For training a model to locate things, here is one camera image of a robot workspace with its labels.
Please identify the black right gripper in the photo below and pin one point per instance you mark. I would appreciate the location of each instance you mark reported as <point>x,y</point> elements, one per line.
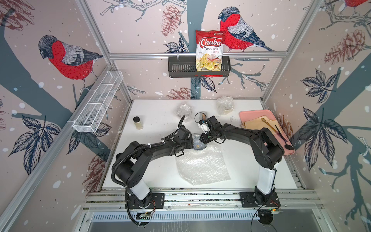
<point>203,138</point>

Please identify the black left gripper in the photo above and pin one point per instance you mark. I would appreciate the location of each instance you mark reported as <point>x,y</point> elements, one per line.
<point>190,140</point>

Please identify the blue yellow patterned bowl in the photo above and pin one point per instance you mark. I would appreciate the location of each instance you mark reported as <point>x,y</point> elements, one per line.
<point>197,143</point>

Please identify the bubble wrap sheet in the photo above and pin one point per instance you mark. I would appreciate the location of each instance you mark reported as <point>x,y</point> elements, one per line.
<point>225,105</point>
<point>184,110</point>
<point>199,167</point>

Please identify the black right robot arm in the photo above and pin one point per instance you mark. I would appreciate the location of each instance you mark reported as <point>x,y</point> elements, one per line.
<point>266,149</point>

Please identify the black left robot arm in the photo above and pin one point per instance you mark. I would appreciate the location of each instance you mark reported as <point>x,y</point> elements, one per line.
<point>131,165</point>

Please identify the glass jar black lid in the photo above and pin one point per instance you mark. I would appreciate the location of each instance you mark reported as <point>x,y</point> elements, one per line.
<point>138,123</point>

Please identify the gold spoon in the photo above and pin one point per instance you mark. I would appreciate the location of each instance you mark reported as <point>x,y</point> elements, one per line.
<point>266,122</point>

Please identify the pink plastic tray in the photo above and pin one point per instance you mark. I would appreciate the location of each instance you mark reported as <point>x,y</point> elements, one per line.
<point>250,115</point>

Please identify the red cassava chips bag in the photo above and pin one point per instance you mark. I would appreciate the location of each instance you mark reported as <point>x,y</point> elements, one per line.
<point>209,50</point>

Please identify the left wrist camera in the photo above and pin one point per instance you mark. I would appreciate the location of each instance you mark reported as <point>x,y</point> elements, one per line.
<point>182,130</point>

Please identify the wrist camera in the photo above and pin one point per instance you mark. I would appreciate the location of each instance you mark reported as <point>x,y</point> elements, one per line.
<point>209,124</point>
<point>182,130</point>

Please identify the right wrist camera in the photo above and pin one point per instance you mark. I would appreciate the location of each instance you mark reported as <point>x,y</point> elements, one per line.
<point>209,124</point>

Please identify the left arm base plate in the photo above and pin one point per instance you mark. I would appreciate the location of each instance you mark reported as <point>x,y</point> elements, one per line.
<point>151,201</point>

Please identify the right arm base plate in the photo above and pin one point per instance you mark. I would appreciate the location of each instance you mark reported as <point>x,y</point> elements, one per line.
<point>257,199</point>

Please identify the white mesh wall shelf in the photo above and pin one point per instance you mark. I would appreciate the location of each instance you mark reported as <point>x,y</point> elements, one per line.
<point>94,111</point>

